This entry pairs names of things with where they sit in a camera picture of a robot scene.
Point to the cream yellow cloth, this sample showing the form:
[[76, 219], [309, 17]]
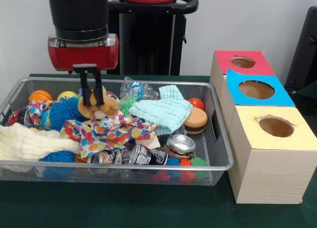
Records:
[[27, 142]]

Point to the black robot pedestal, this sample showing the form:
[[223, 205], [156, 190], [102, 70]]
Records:
[[148, 39]]

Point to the crushed silver can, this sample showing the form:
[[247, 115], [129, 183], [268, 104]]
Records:
[[181, 143]]

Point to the black stand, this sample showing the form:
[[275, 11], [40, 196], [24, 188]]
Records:
[[304, 54]]

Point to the wooden box with three holes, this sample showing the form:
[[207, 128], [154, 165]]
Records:
[[267, 168]]

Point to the mint green cloth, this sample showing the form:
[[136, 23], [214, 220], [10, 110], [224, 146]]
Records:
[[166, 111]]

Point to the orange toy basketball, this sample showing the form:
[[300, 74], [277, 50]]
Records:
[[40, 96]]

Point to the toy hamburger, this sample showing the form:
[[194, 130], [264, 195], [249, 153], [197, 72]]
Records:
[[196, 121]]

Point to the blue spiky ball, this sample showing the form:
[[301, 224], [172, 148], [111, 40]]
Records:
[[58, 157], [64, 113]]

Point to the shallow clear mesh bin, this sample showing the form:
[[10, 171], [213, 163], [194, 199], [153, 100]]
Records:
[[213, 153]]

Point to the crushed clear plastic bottle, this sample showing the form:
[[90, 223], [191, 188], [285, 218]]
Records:
[[136, 89]]

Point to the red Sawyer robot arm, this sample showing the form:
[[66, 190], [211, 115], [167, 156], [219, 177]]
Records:
[[79, 12]]

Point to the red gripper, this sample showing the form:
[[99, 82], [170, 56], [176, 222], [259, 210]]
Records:
[[84, 57]]

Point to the dark green table cloth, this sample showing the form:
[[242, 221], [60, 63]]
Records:
[[124, 208]]

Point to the orange plush toy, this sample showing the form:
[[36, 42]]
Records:
[[101, 109]]

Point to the colourful polka dot cloth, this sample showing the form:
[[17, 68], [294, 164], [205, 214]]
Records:
[[116, 134]]

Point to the red ball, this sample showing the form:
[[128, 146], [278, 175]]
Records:
[[197, 103]]

